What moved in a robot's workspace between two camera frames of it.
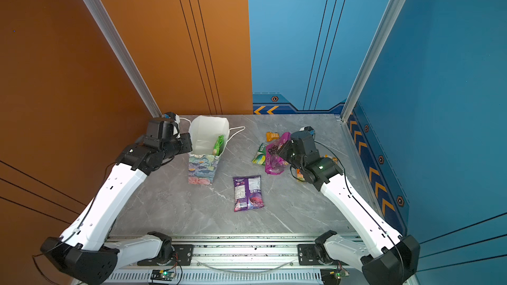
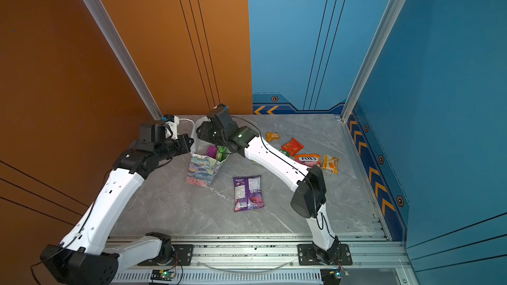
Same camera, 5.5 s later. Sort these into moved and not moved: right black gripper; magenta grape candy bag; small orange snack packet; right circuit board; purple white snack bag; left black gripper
Moved: right black gripper; magenta grape candy bag
Not moved: right circuit board; purple white snack bag; left black gripper; small orange snack packet
